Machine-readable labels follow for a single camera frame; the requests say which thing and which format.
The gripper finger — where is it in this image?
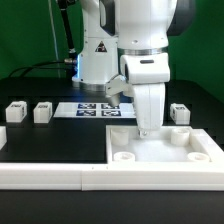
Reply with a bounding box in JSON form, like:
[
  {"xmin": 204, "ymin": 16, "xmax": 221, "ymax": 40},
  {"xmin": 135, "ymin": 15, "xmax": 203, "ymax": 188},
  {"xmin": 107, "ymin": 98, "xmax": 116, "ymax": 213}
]
[
  {"xmin": 107, "ymin": 94, "xmax": 120, "ymax": 106},
  {"xmin": 139, "ymin": 130, "xmax": 150, "ymax": 138}
]

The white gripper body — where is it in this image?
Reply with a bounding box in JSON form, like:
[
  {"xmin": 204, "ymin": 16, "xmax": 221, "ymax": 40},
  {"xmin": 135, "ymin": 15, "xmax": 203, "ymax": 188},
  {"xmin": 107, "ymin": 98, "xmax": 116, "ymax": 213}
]
[{"xmin": 106, "ymin": 53, "xmax": 170, "ymax": 131}]

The white square tabletop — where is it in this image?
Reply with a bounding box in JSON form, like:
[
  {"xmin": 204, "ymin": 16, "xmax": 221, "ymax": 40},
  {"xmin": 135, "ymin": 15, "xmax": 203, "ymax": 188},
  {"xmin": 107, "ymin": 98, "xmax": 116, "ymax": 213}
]
[{"xmin": 106, "ymin": 126, "xmax": 224, "ymax": 163}]

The white sheet with tags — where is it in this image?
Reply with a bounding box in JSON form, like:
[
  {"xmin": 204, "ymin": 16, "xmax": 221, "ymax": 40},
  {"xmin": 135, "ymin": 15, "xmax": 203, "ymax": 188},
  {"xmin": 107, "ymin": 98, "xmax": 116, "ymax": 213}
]
[{"xmin": 54, "ymin": 102, "xmax": 135, "ymax": 119}]

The white U-shaped fence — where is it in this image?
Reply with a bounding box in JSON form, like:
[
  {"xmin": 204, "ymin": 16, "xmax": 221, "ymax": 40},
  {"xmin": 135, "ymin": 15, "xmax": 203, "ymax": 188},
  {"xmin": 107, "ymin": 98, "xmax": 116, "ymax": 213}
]
[{"xmin": 0, "ymin": 125, "xmax": 224, "ymax": 192}]

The thin white pole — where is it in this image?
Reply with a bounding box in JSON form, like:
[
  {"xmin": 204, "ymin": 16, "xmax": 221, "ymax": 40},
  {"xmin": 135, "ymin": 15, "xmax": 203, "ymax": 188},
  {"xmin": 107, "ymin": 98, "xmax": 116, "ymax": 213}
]
[{"xmin": 48, "ymin": 0, "xmax": 61, "ymax": 78}]

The black cable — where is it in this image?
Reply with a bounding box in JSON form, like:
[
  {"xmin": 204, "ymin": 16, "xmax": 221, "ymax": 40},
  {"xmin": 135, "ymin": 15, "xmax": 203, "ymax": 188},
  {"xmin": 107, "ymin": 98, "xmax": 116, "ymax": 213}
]
[{"xmin": 7, "ymin": 58, "xmax": 78, "ymax": 79}]

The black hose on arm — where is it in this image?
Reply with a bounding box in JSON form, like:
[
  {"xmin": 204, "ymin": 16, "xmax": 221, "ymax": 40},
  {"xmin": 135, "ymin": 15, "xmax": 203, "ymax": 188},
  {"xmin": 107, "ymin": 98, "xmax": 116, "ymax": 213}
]
[{"xmin": 55, "ymin": 0, "xmax": 78, "ymax": 59}]

